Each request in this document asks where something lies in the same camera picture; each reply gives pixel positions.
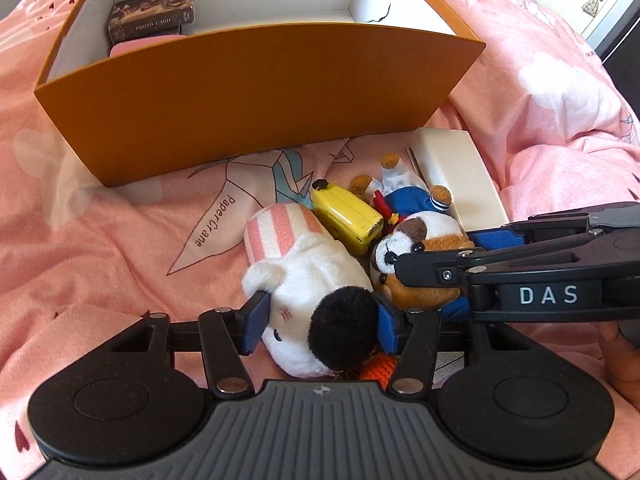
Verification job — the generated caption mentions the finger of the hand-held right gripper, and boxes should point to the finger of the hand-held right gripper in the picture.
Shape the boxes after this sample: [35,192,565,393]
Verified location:
[469,202,640,253]
[395,232,603,287]

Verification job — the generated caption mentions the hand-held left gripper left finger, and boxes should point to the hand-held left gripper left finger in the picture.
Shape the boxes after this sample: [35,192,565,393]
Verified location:
[110,290,275,398]

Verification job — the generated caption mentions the white plush with striped hat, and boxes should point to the white plush with striped hat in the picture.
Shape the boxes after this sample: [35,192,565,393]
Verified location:
[241,202,381,378]

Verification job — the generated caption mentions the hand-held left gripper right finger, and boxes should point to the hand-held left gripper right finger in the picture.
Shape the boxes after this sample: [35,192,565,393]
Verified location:
[376,302,536,396]

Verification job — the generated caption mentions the small pink box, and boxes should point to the small pink box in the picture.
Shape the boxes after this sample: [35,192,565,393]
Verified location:
[109,36,183,58]

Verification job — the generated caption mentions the brown dog plush blue outfit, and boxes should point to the brown dog plush blue outfit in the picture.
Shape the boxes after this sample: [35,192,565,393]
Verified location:
[349,152,476,321]

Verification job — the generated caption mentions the orange cardboard box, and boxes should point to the orange cardboard box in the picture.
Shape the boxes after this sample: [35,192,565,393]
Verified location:
[33,0,487,188]

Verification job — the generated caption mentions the white glossy box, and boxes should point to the white glossy box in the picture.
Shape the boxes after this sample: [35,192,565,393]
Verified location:
[410,127,511,233]

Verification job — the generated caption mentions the person's right hand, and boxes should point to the person's right hand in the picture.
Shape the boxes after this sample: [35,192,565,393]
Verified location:
[597,320,640,411]

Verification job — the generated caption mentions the yellow toy camera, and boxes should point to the yellow toy camera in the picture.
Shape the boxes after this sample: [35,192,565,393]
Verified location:
[311,178,385,256]

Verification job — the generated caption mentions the crochet fruit keychain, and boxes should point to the crochet fruit keychain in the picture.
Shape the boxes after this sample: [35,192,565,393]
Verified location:
[357,352,401,383]

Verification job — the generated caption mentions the dark photo card box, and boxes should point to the dark photo card box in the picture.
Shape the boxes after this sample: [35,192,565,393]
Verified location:
[109,24,183,45]
[105,0,196,31]

